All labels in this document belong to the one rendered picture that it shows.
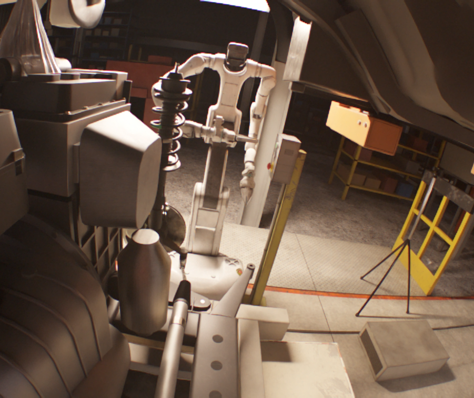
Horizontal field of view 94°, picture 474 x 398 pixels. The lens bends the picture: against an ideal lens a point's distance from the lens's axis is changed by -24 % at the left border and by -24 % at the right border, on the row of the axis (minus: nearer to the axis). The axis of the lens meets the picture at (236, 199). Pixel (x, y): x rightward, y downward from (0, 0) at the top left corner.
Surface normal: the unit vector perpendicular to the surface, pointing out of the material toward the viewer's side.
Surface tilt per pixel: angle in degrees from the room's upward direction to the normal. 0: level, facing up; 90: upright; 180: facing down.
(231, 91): 101
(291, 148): 90
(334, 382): 0
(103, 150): 77
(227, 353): 0
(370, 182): 90
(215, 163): 59
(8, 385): 46
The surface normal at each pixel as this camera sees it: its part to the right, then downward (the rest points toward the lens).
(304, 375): 0.19, -0.90
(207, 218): -0.03, 0.73
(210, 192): 0.14, -0.11
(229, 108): 0.02, 0.58
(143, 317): 0.27, 0.43
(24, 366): 0.81, -0.41
